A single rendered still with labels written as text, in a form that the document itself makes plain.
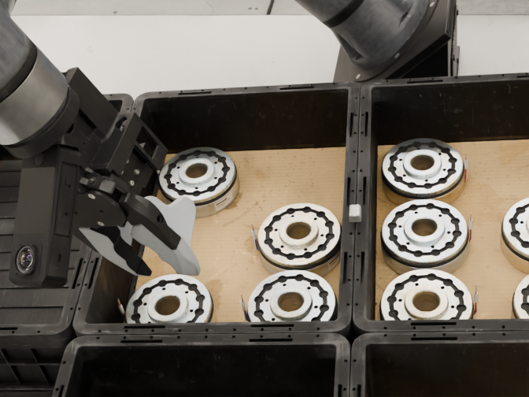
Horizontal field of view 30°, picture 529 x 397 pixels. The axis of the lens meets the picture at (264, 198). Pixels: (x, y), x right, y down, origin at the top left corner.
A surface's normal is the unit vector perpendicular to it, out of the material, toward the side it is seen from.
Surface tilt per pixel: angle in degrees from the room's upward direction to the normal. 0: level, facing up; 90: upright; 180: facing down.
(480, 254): 0
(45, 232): 41
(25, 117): 83
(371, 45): 77
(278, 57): 0
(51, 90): 71
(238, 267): 0
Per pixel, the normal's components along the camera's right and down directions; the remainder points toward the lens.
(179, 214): 0.72, -0.16
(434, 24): -0.77, -0.53
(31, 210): -0.58, -0.16
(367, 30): -0.33, 0.46
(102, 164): -0.48, -0.60
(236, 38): -0.14, -0.70
